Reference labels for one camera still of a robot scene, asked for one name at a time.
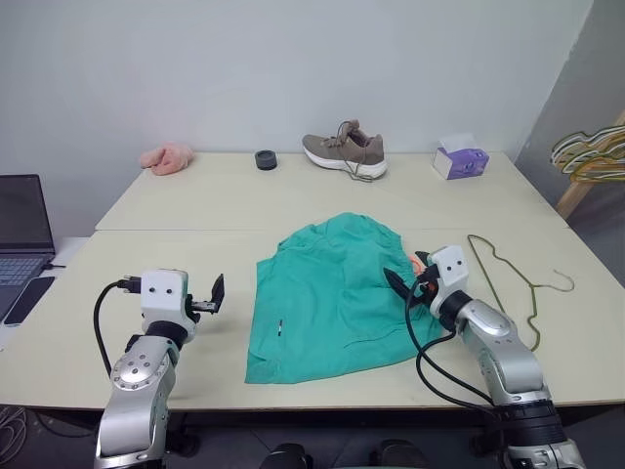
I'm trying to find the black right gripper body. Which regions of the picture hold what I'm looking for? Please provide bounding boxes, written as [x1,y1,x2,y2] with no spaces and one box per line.
[413,249,440,309]

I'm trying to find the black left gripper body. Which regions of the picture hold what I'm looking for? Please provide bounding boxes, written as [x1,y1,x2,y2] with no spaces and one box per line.
[183,293,219,324]

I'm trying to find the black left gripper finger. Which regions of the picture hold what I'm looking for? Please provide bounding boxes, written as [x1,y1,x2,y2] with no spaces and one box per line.
[207,273,227,307]

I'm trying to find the teal elastic-waist cloth shorts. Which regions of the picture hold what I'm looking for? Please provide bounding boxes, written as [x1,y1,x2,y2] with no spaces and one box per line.
[243,211,443,386]

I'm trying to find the olive wire hanger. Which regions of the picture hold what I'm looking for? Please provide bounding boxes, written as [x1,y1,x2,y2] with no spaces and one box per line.
[467,234,575,352]

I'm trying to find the purple and white tissue box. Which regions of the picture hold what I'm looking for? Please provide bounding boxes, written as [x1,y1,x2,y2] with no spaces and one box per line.
[430,132,491,182]

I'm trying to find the pink plush toy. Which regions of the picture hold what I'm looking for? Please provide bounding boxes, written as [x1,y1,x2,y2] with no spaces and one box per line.
[140,141,195,177]

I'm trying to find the white side table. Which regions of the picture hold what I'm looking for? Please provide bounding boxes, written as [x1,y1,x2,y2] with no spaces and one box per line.
[0,236,92,353]

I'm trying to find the brown sneaker with white sole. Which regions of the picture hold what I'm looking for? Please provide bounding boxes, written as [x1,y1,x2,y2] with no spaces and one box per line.
[301,118,390,185]

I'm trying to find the light wooden rack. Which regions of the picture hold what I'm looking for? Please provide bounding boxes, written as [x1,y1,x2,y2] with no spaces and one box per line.
[556,109,625,220]

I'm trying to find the dark rounded shape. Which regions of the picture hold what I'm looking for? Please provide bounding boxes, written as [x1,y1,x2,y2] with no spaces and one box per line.
[263,442,313,469]

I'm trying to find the black smartphone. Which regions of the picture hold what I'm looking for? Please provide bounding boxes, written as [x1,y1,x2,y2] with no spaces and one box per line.
[2,276,57,326]

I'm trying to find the dark grey laptop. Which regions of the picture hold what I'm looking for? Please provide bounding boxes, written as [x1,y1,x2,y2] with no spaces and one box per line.
[0,174,58,321]

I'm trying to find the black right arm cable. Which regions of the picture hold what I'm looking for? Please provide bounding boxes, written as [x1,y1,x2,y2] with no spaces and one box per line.
[403,277,499,411]

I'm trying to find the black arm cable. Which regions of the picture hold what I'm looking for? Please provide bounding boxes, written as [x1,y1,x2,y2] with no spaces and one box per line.
[93,277,144,378]
[403,277,499,411]

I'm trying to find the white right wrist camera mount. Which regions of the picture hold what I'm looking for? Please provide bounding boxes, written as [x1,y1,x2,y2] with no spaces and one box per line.
[427,245,469,315]

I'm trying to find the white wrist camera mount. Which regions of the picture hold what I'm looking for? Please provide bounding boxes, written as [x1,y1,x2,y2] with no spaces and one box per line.
[427,245,469,315]
[140,267,191,338]

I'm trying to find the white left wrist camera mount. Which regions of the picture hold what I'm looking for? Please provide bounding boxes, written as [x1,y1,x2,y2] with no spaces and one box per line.
[140,267,191,338]

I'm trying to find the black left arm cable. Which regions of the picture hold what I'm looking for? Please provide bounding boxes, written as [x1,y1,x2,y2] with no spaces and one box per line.
[93,277,144,378]

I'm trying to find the bunch of wire hangers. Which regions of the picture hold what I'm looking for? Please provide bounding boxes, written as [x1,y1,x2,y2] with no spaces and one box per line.
[550,124,625,186]

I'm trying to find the grey floor cables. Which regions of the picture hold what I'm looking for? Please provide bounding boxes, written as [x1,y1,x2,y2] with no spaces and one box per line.
[0,405,28,458]

